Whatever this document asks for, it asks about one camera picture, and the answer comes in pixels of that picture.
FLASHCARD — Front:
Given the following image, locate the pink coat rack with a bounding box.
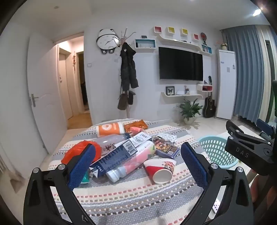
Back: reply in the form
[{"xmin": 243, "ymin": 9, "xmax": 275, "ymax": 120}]
[{"xmin": 116, "ymin": 27, "xmax": 137, "ymax": 120}]

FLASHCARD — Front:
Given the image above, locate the orange white paper bag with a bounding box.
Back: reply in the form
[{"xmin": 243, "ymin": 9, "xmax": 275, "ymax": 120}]
[{"xmin": 96, "ymin": 122, "xmax": 126, "ymax": 138}]

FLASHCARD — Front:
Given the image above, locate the short curved white shelf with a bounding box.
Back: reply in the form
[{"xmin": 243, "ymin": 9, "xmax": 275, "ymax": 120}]
[{"xmin": 160, "ymin": 92, "xmax": 204, "ymax": 102}]

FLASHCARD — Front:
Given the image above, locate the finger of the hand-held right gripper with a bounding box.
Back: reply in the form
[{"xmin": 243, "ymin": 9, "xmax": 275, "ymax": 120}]
[
  {"xmin": 256, "ymin": 119, "xmax": 275, "ymax": 138},
  {"xmin": 225, "ymin": 120, "xmax": 273, "ymax": 146}
]

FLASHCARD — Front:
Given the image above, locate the brown hanging bag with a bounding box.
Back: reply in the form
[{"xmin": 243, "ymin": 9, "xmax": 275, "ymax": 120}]
[{"xmin": 117, "ymin": 91, "xmax": 128, "ymax": 110}]

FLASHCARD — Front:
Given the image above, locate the white door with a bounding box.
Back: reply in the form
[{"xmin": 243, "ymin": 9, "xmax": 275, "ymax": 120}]
[{"xmin": 27, "ymin": 32, "xmax": 71, "ymax": 154}]

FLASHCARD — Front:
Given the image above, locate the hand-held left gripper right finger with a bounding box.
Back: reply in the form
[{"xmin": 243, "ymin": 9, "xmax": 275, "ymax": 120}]
[{"xmin": 181, "ymin": 142, "xmax": 253, "ymax": 225}]

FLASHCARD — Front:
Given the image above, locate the white standing air conditioner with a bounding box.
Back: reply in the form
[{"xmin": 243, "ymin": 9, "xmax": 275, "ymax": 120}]
[{"xmin": 215, "ymin": 49, "xmax": 236, "ymax": 121}]

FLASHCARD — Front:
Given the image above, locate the person's right hand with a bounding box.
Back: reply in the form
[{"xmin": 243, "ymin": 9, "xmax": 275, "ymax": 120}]
[{"xmin": 251, "ymin": 175, "xmax": 267, "ymax": 206}]

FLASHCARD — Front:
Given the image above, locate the blue white carton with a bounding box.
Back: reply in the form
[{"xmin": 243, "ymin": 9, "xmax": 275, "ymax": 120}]
[{"xmin": 90, "ymin": 138, "xmax": 139, "ymax": 178}]

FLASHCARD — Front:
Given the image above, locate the long curved white shelf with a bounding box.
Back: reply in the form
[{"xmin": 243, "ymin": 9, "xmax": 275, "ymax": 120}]
[{"xmin": 159, "ymin": 35, "xmax": 201, "ymax": 51}]

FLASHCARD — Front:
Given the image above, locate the black jacket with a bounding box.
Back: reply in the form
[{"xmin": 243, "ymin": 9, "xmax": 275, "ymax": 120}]
[{"xmin": 120, "ymin": 42, "xmax": 139, "ymax": 90}]

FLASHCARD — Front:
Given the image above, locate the teal plastic item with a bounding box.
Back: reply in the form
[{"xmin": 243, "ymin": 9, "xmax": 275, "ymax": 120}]
[{"xmin": 81, "ymin": 169, "xmax": 94, "ymax": 184}]

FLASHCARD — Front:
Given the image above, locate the pink plastic packet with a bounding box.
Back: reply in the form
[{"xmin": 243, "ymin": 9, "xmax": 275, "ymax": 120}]
[{"xmin": 129, "ymin": 127, "xmax": 147, "ymax": 136}]

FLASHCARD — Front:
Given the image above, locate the red white box shelf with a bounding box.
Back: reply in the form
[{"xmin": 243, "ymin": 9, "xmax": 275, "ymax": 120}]
[{"xmin": 196, "ymin": 84, "xmax": 213, "ymax": 92}]

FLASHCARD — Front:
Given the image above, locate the clear plastic bottle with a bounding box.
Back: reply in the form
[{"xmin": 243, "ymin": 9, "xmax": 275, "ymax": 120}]
[{"xmin": 92, "ymin": 133, "xmax": 131, "ymax": 155}]

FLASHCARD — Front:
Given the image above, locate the black hanging bag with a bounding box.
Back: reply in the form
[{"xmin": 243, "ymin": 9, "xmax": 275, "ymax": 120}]
[{"xmin": 128, "ymin": 90, "xmax": 137, "ymax": 105}]

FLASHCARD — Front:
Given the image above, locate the black guitar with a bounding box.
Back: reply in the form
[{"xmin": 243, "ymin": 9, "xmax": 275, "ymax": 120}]
[{"xmin": 203, "ymin": 91, "xmax": 216, "ymax": 118}]

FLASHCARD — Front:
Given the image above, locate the red paper bowl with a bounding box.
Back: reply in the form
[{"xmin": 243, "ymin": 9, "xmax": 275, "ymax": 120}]
[{"xmin": 143, "ymin": 157, "xmax": 177, "ymax": 184}]

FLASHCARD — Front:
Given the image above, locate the white dotted packet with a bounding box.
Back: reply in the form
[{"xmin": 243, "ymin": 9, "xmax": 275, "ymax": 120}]
[{"xmin": 156, "ymin": 132, "xmax": 178, "ymax": 144}]

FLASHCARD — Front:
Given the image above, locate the light blue plastic basket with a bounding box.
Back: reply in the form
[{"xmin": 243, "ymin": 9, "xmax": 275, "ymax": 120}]
[{"xmin": 198, "ymin": 135, "xmax": 238, "ymax": 169}]

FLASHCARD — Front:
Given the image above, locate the blue white box shelf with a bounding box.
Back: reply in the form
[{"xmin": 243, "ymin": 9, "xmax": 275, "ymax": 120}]
[{"xmin": 134, "ymin": 38, "xmax": 156, "ymax": 49}]

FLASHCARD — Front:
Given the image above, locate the white pink plastic bottle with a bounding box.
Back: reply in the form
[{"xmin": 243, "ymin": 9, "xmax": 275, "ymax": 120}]
[{"xmin": 106, "ymin": 141, "xmax": 157, "ymax": 182}]

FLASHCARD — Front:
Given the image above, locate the blue snack box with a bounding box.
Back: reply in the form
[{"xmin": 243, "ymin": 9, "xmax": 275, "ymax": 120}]
[{"xmin": 153, "ymin": 138, "xmax": 180, "ymax": 159}]

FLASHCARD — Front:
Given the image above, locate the green potted plant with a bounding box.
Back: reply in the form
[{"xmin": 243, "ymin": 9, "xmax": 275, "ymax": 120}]
[{"xmin": 176, "ymin": 98, "xmax": 203, "ymax": 125}]

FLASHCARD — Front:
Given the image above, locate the wall television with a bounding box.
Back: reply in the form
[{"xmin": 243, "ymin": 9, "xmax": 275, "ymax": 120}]
[{"xmin": 159, "ymin": 46, "xmax": 203, "ymax": 81}]

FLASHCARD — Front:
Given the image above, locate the orange snack packet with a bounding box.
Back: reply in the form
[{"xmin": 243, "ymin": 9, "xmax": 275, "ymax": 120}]
[{"xmin": 124, "ymin": 120, "xmax": 148, "ymax": 133}]

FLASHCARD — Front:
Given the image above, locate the metal door handle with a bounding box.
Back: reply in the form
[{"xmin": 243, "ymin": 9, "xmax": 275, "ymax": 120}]
[{"xmin": 30, "ymin": 93, "xmax": 39, "ymax": 107}]

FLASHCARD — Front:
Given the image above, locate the blue curtain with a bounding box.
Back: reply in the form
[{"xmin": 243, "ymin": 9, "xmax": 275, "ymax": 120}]
[{"xmin": 223, "ymin": 25, "xmax": 266, "ymax": 125}]

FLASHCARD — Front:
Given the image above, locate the striped woven tablecloth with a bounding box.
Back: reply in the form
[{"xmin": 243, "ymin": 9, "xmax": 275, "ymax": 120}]
[{"xmin": 48, "ymin": 119, "xmax": 217, "ymax": 225}]

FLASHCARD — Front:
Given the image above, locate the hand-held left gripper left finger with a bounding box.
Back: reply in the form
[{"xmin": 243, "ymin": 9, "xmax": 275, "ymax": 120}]
[{"xmin": 23, "ymin": 143, "xmax": 97, "ymax": 225}]

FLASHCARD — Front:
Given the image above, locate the panda wall clock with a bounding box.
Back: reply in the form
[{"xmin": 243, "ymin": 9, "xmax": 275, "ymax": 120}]
[{"xmin": 97, "ymin": 29, "xmax": 121, "ymax": 54}]

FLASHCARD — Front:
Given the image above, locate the white printed carton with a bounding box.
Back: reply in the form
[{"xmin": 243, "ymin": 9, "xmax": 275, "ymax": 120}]
[{"xmin": 115, "ymin": 132, "xmax": 152, "ymax": 150}]

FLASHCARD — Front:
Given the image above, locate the red plastic bag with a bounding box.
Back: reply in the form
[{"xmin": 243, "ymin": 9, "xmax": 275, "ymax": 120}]
[{"xmin": 61, "ymin": 140, "xmax": 102, "ymax": 165}]

